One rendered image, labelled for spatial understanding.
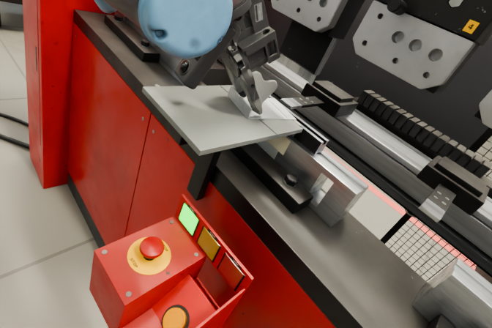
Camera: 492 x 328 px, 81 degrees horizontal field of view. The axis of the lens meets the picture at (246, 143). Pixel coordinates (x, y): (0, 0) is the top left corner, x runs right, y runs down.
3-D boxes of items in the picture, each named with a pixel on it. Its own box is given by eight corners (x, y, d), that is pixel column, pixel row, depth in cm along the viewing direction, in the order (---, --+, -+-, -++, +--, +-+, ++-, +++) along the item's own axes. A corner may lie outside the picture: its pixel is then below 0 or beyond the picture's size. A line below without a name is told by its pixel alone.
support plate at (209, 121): (141, 91, 50) (142, 86, 49) (246, 88, 69) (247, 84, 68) (198, 156, 41) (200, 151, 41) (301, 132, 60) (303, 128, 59)
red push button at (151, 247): (132, 253, 49) (135, 240, 47) (153, 243, 52) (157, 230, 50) (144, 272, 47) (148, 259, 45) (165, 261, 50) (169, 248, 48)
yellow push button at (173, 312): (162, 320, 50) (157, 319, 48) (180, 302, 51) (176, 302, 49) (174, 340, 48) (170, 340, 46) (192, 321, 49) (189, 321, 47)
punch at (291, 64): (274, 61, 62) (293, 17, 58) (280, 61, 64) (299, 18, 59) (309, 84, 58) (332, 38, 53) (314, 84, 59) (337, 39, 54)
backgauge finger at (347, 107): (265, 96, 70) (273, 77, 68) (320, 93, 88) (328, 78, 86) (301, 124, 64) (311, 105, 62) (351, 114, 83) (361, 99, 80)
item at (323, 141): (251, 102, 68) (255, 90, 67) (259, 101, 70) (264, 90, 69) (314, 154, 59) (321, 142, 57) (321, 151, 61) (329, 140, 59)
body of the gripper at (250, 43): (282, 61, 49) (268, -8, 40) (239, 86, 48) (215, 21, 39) (259, 43, 54) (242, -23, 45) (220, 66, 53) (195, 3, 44)
